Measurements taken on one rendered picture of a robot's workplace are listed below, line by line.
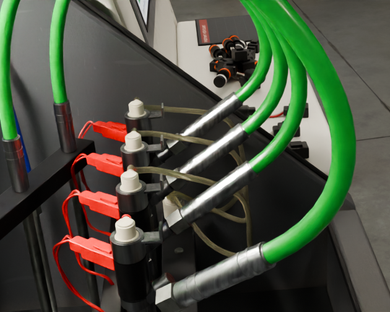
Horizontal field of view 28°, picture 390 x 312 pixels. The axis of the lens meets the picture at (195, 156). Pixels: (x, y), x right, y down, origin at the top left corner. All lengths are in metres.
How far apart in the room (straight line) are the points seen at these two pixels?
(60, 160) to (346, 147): 0.47
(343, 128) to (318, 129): 0.71
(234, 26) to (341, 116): 1.16
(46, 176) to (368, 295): 0.37
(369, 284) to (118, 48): 0.39
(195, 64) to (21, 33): 0.57
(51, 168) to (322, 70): 0.47
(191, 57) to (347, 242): 0.61
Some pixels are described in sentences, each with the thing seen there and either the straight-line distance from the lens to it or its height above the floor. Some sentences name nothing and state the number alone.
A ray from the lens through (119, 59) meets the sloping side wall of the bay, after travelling 0.90.
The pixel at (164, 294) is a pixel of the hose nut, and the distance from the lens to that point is 0.55.
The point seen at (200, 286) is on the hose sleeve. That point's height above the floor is 1.17.
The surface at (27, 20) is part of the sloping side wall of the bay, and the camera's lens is 0.90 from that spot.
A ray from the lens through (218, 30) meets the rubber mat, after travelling 1.57.
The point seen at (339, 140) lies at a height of 1.28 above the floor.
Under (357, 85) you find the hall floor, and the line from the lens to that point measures 3.82.
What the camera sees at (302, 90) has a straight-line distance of 0.67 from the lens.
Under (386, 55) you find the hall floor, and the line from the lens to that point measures 4.19.
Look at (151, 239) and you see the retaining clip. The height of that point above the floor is 1.13.
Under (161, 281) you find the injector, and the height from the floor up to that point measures 1.09.
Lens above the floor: 1.48
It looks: 28 degrees down
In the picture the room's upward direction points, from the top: 5 degrees counter-clockwise
